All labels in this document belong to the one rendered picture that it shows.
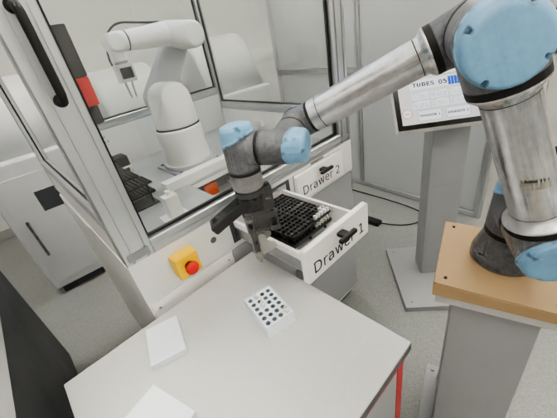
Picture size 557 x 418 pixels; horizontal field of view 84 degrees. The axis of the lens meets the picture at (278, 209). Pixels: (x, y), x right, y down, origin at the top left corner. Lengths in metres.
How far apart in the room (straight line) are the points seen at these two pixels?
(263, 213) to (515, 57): 0.53
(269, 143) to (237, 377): 0.53
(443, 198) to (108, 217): 1.49
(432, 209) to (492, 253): 0.88
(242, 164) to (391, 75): 0.35
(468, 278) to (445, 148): 0.85
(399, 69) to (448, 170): 1.06
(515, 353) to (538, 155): 0.63
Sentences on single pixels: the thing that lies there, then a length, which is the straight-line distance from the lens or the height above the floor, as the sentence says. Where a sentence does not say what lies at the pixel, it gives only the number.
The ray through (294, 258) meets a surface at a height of 0.87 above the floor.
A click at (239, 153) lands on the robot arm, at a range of 0.67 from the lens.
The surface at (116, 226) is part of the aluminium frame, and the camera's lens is 0.88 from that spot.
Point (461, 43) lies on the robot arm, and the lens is 0.55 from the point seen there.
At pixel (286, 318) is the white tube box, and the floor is 0.79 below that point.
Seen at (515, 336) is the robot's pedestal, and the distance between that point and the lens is 1.08.
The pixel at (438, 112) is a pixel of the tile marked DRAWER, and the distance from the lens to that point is 1.50.
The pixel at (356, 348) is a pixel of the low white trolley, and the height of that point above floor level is 0.76.
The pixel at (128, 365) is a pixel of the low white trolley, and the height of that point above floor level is 0.76.
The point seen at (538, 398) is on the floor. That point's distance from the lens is 1.77.
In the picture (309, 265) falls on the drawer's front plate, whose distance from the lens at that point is 0.82.
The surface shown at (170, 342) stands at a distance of 0.91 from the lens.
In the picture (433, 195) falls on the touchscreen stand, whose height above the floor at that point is 0.57.
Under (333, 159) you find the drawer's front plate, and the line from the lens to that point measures 1.33.
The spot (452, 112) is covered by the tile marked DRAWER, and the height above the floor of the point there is 1.00.
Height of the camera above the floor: 1.42
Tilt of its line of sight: 30 degrees down
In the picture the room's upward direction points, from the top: 11 degrees counter-clockwise
